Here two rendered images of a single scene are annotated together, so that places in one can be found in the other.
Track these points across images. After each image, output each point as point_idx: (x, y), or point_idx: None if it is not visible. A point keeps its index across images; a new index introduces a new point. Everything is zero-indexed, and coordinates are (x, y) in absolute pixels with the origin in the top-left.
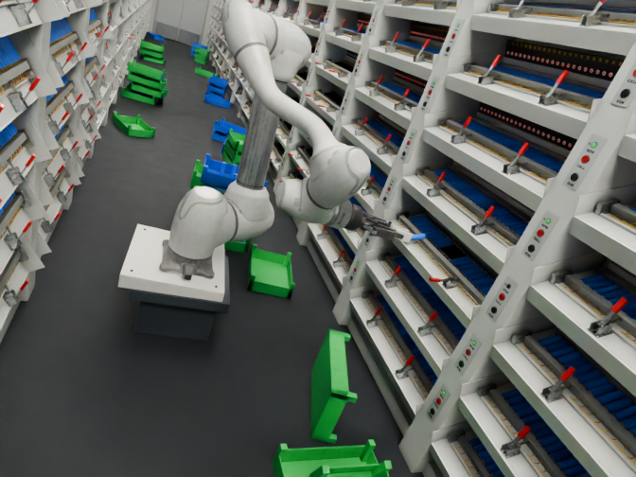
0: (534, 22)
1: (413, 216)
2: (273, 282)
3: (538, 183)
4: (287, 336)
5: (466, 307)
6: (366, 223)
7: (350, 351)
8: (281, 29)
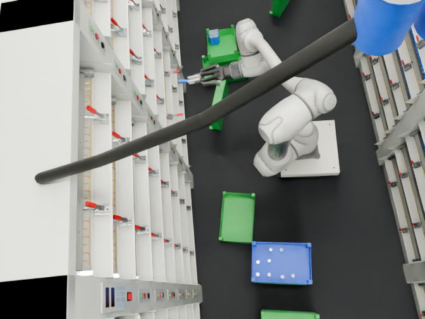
0: (128, 10)
1: None
2: (235, 211)
3: (142, 19)
4: (231, 155)
5: (166, 59)
6: (220, 66)
7: (191, 150)
8: (289, 96)
